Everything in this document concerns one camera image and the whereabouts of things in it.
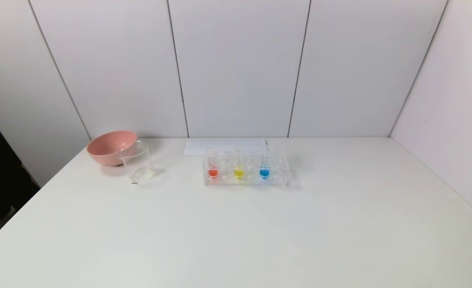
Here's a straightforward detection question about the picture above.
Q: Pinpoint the red pigment test tube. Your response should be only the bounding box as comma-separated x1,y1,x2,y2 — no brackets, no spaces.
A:
207,147,219,180

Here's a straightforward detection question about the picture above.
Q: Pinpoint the yellow pigment test tube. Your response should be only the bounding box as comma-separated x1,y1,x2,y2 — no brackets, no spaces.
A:
234,147,245,181

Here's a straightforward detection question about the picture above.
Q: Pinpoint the blue pigment test tube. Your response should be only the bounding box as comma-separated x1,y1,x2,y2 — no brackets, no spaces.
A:
259,140,271,180

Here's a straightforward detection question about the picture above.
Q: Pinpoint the clear acrylic test tube rack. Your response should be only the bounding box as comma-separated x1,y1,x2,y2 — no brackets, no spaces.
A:
203,146,291,188

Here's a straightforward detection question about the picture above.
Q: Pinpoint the clear plastic beaker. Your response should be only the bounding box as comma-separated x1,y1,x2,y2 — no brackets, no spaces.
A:
118,141,157,185

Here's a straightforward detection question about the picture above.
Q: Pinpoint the white paper sheet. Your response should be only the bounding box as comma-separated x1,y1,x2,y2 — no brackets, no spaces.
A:
184,138,269,156

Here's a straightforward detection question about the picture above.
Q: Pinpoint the pink plastic bowl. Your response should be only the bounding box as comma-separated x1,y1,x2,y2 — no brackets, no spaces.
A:
86,130,137,166

